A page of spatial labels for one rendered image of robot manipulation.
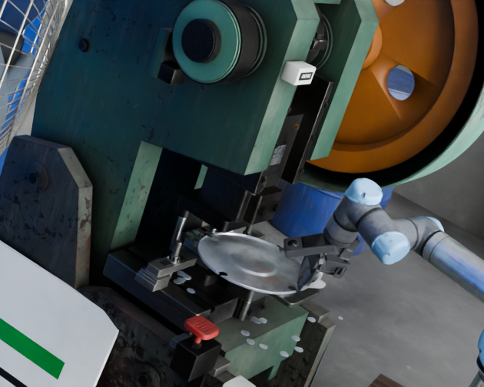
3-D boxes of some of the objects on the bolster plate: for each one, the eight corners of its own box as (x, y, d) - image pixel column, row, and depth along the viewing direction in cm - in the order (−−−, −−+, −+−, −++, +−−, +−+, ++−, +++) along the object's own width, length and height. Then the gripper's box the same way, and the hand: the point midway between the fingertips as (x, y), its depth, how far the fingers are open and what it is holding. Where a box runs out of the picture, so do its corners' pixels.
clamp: (194, 276, 230) (207, 242, 226) (152, 292, 217) (164, 255, 213) (177, 265, 233) (189, 230, 229) (134, 279, 219) (145, 243, 216)
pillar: (178, 249, 234) (193, 202, 229) (173, 252, 232) (188, 203, 227) (171, 246, 235) (187, 198, 230) (166, 247, 233) (181, 200, 228)
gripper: (362, 251, 210) (325, 307, 223) (356, 223, 216) (319, 279, 230) (328, 243, 207) (293, 301, 221) (323, 216, 214) (288, 273, 227)
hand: (298, 285), depth 224 cm, fingers closed
